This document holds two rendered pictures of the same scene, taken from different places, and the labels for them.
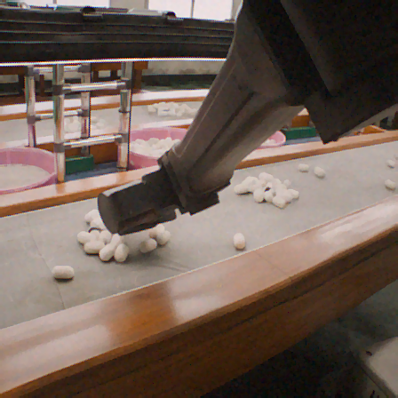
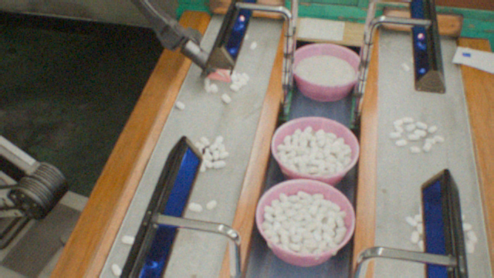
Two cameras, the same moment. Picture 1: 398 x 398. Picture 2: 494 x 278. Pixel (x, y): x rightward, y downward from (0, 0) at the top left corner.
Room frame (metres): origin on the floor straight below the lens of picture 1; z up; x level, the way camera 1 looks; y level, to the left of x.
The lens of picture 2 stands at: (1.86, -0.87, 1.92)
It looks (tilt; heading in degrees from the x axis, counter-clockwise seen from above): 45 degrees down; 140
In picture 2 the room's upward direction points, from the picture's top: 1 degrees counter-clockwise
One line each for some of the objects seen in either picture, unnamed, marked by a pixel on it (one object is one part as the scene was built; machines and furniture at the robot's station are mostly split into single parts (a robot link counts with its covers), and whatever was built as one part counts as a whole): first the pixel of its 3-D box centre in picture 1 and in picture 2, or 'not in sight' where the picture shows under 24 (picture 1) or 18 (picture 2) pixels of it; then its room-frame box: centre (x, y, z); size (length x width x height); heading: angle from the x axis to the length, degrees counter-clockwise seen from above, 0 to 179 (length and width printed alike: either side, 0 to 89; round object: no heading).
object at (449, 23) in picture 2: not in sight; (421, 21); (0.90, 0.87, 0.83); 0.30 x 0.06 x 0.07; 38
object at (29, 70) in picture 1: (50, 88); (388, 67); (1.07, 0.43, 0.90); 0.20 x 0.19 x 0.45; 128
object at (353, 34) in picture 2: not in sight; (330, 32); (0.67, 0.62, 0.77); 0.33 x 0.15 x 0.01; 38
